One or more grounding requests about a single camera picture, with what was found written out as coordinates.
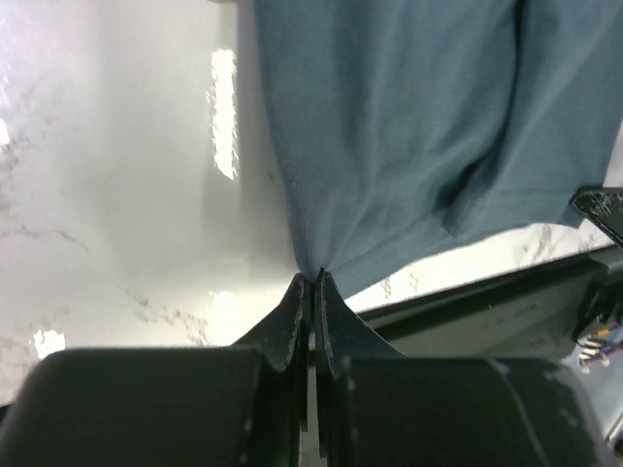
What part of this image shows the blue-grey t-shirt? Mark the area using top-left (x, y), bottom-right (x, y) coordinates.
top-left (253, 1), bottom-right (622, 296)

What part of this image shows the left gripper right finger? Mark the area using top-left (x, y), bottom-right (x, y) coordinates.
top-left (313, 272), bottom-right (608, 466)

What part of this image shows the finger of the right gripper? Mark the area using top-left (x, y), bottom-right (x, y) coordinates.
top-left (571, 187), bottom-right (623, 246)

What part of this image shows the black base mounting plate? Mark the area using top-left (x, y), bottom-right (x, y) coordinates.
top-left (360, 246), bottom-right (622, 360)

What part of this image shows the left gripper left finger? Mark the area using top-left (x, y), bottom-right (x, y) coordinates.
top-left (1, 275), bottom-right (311, 466)

